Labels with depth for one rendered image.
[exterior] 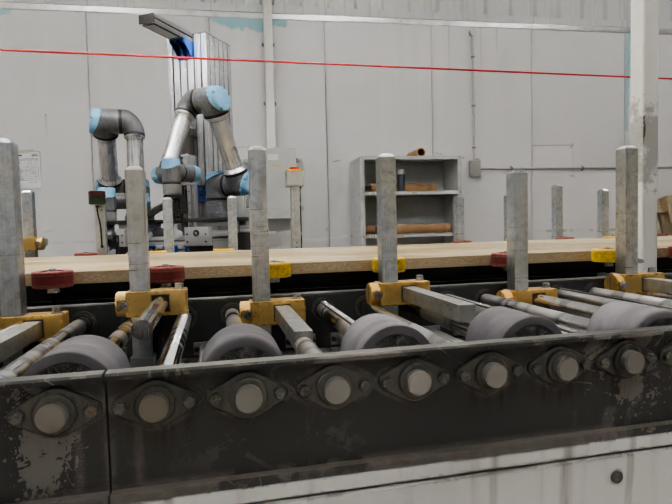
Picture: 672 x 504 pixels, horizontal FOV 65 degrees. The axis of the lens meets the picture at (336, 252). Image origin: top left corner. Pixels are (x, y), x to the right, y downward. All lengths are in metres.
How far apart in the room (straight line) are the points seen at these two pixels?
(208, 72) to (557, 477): 2.67
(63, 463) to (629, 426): 0.70
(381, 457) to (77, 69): 4.72
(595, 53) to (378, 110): 2.27
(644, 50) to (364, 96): 3.58
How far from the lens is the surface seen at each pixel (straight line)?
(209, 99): 2.53
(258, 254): 1.11
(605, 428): 0.83
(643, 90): 1.69
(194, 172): 2.39
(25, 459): 0.68
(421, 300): 1.07
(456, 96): 5.31
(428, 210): 5.06
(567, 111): 5.81
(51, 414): 0.63
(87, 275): 1.31
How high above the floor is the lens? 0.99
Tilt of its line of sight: 3 degrees down
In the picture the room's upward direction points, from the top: 1 degrees counter-clockwise
